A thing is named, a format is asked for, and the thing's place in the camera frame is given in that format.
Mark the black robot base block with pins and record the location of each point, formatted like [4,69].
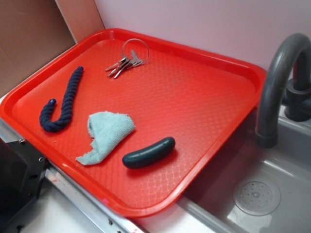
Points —
[22,169]

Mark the dark green plastic pickle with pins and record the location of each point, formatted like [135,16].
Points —
[150,154]

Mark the red plastic tray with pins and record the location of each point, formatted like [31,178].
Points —
[197,97]

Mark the light blue cloth rag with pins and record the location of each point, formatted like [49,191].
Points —
[107,130]

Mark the silver keys bunch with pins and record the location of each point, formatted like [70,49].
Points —
[124,64]

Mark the grey plastic sink basin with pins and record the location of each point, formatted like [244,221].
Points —
[249,189]

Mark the grey plastic faucet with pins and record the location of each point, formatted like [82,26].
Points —
[288,82]

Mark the brown cardboard panel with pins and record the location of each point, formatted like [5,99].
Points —
[34,32]

